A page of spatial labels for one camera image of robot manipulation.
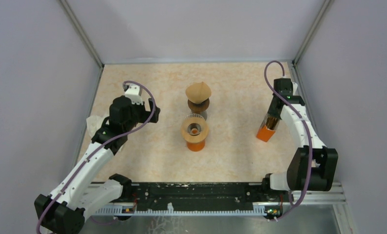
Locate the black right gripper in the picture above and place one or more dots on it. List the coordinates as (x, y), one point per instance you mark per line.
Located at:
(271, 111)

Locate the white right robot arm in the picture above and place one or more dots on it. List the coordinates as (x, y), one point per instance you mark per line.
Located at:
(312, 155)

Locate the orange glass flask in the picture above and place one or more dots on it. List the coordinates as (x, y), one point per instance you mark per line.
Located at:
(197, 143)

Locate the clear glass dripper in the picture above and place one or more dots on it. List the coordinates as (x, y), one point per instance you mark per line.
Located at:
(193, 124)

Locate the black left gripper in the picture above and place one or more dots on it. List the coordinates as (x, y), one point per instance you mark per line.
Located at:
(146, 114)

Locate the aluminium corner frame post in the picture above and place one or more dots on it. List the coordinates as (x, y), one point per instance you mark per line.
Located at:
(326, 5)

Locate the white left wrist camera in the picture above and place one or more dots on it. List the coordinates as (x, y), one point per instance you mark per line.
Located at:
(133, 92)

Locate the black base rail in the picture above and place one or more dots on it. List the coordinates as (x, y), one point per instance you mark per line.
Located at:
(195, 199)

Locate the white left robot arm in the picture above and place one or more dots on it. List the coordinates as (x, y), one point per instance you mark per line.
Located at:
(67, 207)

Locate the left aluminium frame post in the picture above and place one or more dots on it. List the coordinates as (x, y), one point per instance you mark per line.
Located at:
(80, 31)

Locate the coffee filter box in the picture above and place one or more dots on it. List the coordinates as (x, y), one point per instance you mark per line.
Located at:
(267, 128)

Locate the brown paper coffee filter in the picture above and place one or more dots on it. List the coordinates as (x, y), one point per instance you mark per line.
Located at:
(198, 92)

